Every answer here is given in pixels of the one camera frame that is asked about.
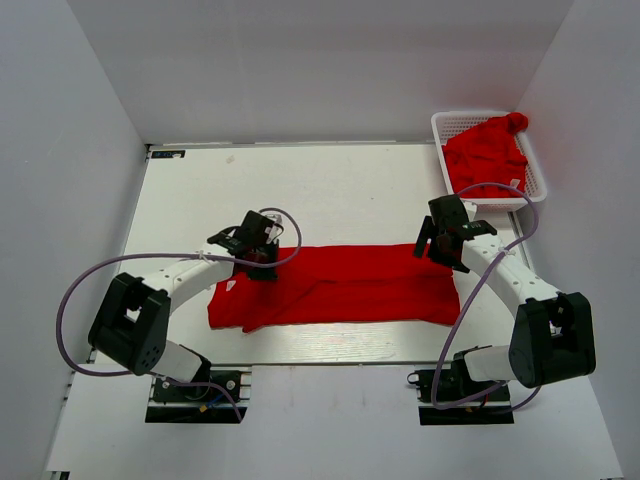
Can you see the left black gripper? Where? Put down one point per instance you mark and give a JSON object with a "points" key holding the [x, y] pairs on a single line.
{"points": [[268, 273]]}

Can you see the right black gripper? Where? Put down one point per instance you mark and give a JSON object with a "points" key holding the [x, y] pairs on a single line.
{"points": [[429, 230]]}

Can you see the red t shirt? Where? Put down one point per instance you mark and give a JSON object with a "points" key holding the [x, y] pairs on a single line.
{"points": [[343, 283]]}

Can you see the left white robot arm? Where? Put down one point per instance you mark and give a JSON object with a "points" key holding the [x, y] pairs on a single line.
{"points": [[131, 326]]}

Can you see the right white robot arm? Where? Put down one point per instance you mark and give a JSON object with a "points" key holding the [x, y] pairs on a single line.
{"points": [[552, 338]]}

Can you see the red t shirts in basket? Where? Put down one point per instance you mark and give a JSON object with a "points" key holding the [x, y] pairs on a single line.
{"points": [[487, 152]]}

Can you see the white plastic basket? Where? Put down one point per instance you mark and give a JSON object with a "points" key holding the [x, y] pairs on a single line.
{"points": [[489, 197]]}

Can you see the black label sticker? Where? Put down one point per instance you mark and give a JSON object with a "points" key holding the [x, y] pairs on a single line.
{"points": [[168, 154]]}

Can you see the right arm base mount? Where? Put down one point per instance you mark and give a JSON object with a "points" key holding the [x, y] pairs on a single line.
{"points": [[489, 409]]}

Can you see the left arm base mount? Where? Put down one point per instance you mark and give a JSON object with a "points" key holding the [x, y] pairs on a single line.
{"points": [[226, 405]]}

